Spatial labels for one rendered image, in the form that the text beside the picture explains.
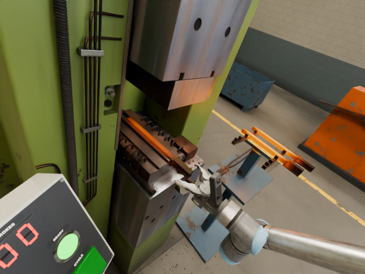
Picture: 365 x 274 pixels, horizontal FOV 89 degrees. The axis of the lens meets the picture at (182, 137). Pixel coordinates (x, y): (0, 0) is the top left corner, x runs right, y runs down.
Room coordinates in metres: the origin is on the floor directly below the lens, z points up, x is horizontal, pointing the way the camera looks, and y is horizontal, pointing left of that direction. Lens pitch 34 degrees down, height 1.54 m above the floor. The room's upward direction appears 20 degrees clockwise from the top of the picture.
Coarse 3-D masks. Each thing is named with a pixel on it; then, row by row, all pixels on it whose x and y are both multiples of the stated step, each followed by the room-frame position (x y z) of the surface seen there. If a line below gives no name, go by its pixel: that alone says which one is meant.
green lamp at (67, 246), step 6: (72, 234) 0.17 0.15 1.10; (66, 240) 0.15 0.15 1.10; (72, 240) 0.16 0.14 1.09; (60, 246) 0.14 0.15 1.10; (66, 246) 0.14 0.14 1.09; (72, 246) 0.15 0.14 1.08; (60, 252) 0.13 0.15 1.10; (66, 252) 0.14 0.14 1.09; (72, 252) 0.14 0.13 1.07; (60, 258) 0.13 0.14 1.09
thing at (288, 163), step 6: (246, 132) 1.05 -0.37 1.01; (252, 138) 1.02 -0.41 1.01; (258, 138) 1.02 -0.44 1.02; (258, 144) 0.99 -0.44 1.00; (264, 144) 0.98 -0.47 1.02; (270, 150) 0.94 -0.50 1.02; (282, 156) 0.92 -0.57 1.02; (282, 162) 0.88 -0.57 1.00; (288, 162) 0.87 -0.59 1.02; (288, 168) 0.86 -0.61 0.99; (294, 168) 0.85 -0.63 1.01; (300, 168) 0.84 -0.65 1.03; (294, 174) 0.83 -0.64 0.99
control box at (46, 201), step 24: (24, 192) 0.17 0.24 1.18; (48, 192) 0.18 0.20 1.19; (72, 192) 0.22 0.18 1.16; (0, 216) 0.12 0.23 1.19; (24, 216) 0.13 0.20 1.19; (48, 216) 0.16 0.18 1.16; (72, 216) 0.19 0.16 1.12; (0, 240) 0.09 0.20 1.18; (48, 240) 0.13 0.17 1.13; (96, 240) 0.19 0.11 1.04; (24, 264) 0.09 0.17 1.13; (48, 264) 0.11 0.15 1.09; (72, 264) 0.13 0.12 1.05
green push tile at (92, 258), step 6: (90, 252) 0.17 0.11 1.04; (96, 252) 0.17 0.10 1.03; (84, 258) 0.15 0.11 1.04; (90, 258) 0.16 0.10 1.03; (96, 258) 0.17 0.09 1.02; (102, 258) 0.18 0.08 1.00; (84, 264) 0.14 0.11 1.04; (90, 264) 0.15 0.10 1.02; (96, 264) 0.16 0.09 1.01; (102, 264) 0.17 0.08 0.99; (78, 270) 0.13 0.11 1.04; (84, 270) 0.14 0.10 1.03; (90, 270) 0.14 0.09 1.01; (96, 270) 0.15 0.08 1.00; (102, 270) 0.16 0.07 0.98
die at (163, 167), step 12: (132, 132) 0.69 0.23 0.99; (156, 132) 0.76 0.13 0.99; (144, 144) 0.64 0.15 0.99; (168, 144) 0.70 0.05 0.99; (144, 156) 0.58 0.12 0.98; (156, 156) 0.59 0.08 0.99; (180, 156) 0.65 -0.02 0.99; (144, 168) 0.51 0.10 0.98; (156, 168) 0.54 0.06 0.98; (168, 168) 0.59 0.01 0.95
